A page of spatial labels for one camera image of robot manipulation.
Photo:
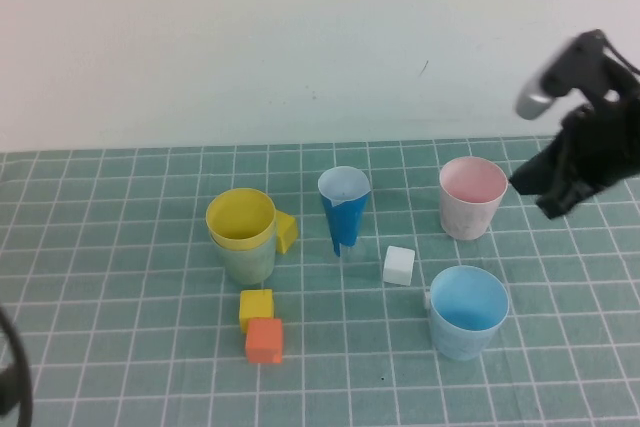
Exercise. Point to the pink plastic cup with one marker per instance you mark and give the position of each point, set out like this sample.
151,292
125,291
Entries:
467,222

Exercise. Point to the yellow foam wedge block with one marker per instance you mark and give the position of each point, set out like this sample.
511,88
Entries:
287,232

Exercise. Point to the white foam cube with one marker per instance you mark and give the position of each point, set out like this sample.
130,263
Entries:
398,267

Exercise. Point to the yellow foam cube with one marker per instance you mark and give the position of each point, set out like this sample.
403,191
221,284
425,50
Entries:
256,304

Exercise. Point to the green grid tablecloth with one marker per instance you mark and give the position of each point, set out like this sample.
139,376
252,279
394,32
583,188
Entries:
125,347

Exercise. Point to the orange foam cube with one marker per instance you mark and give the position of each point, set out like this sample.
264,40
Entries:
264,342

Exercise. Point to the blue paper cone cup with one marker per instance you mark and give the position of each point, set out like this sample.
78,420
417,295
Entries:
342,222

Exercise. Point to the light blue plastic cup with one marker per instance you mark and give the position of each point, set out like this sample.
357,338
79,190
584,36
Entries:
465,339

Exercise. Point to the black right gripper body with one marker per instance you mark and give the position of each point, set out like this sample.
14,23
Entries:
605,142

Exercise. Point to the yellow plastic cup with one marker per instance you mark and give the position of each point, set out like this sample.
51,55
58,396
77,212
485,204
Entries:
240,217

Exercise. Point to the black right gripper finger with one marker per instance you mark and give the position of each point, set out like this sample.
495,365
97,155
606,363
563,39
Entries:
565,199
540,174

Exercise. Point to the pale green plastic cup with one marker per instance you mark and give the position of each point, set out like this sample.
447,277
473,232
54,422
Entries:
250,267

